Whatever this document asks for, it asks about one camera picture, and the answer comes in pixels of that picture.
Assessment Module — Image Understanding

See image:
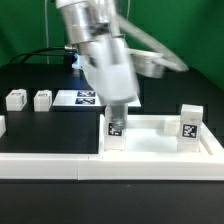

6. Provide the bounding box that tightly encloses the white U-shaped fence frame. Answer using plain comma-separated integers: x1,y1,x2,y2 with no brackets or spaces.
0,115,224,181

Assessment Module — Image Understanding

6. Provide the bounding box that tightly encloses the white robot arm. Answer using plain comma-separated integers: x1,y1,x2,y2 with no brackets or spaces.
56,0,188,130

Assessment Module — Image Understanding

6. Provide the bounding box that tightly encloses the white square table top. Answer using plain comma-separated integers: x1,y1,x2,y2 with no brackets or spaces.
99,115,224,156

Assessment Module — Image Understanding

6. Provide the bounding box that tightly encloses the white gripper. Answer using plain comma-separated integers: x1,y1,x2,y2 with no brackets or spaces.
81,35,139,131

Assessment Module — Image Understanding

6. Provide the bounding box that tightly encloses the black cable bundle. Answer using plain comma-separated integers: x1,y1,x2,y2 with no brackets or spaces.
8,44,79,65

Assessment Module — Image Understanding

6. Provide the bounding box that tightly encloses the white thin cable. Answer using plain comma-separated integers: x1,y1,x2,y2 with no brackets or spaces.
44,0,50,65

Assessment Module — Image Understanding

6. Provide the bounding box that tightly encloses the white marker sheet with tags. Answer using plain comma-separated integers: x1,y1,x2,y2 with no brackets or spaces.
52,89,142,108

